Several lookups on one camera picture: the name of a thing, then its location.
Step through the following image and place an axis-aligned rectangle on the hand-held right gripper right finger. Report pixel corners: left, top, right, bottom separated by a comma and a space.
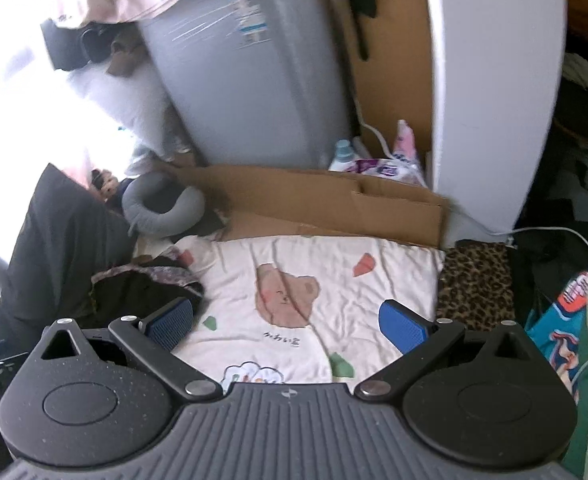
354, 299, 533, 402

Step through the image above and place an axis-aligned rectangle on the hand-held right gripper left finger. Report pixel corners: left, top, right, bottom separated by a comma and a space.
38, 296, 225, 404

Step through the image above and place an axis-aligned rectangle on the leopard print skirt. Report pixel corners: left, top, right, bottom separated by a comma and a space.
436, 241, 518, 331

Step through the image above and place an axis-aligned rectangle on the dark clothes pile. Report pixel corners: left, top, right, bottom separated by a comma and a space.
516, 35, 588, 271

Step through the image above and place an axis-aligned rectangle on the black floral garment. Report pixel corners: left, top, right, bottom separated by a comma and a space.
90, 255, 205, 331

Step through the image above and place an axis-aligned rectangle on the white printed blanket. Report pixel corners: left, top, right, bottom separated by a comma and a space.
134, 232, 447, 386

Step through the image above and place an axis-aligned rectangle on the grey neck pillow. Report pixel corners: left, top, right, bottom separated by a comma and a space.
121, 170, 207, 238

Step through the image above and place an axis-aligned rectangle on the dark grey pillow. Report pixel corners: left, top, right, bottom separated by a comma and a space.
0, 162, 135, 341

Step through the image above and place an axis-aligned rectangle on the teal printed bag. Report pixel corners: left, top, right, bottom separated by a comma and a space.
524, 267, 588, 401

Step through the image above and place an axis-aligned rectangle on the small stuffed toy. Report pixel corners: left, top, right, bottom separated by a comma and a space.
90, 169, 125, 196

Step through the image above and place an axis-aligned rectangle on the purple and white packet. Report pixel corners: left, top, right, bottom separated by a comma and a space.
351, 157, 422, 186

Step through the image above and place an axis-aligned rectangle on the flattened cardboard box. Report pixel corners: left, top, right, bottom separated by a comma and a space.
159, 160, 452, 251

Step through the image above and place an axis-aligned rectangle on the detergent bottle with blue cap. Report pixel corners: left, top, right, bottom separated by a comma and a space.
329, 139, 359, 171

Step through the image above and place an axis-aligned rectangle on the pink bottle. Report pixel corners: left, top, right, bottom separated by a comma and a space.
391, 119, 417, 166

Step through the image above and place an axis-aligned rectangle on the white pillow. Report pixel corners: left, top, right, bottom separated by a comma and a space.
69, 65, 195, 161

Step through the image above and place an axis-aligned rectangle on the grey washing machine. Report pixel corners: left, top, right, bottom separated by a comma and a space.
136, 0, 359, 171

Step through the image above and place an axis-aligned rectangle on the black hanging cloth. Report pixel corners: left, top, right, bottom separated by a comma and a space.
341, 0, 379, 61

